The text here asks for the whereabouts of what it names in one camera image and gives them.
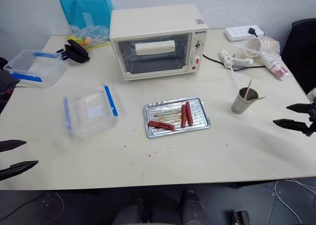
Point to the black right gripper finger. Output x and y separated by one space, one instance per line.
292 124
299 107

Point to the blue fabric bag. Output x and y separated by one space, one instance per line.
84 10

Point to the black power plug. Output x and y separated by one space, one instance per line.
252 31

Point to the black office chair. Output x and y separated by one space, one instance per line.
301 49

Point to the cream toaster oven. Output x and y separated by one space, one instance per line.
158 32

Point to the white power strip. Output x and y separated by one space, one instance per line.
238 33

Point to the white and pink tube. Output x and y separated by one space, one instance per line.
274 65

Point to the dark object with red spot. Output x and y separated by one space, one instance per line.
6 84

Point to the clear container with blue clips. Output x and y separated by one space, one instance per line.
92 111
34 68

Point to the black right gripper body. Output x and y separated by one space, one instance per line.
313 118

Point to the dark rounded shape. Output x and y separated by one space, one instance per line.
192 207

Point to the torn red sausage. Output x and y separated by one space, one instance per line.
160 124

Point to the small dark floor device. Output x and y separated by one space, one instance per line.
240 217

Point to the clear plastic bag with items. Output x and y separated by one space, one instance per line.
93 34

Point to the black clip tool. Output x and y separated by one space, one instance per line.
76 52

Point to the clear glue stick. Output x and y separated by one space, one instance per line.
234 76

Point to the clear bag with white items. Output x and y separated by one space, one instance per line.
264 45

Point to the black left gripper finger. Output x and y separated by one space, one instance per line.
11 145
17 168

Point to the metal cup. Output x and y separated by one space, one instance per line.
243 103

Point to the silver metal baking tray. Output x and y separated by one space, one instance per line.
197 126

